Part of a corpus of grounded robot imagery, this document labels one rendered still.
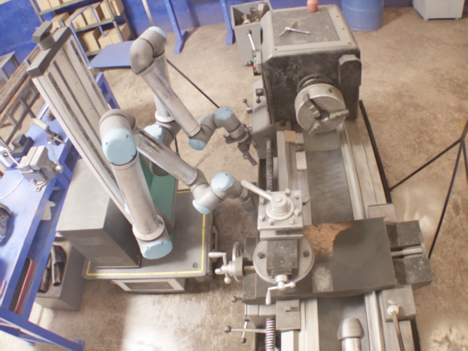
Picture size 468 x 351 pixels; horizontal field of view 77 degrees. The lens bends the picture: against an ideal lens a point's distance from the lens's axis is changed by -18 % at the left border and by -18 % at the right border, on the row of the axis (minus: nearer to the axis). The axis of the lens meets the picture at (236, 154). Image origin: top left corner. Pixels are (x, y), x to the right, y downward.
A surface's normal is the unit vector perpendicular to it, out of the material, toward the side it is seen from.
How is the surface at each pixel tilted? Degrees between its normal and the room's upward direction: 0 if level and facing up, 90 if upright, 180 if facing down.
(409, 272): 0
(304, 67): 90
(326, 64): 90
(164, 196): 0
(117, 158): 83
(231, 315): 0
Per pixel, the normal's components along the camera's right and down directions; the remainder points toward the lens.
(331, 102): -0.04, 0.74
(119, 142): 0.40, 0.51
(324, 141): -0.19, -0.67
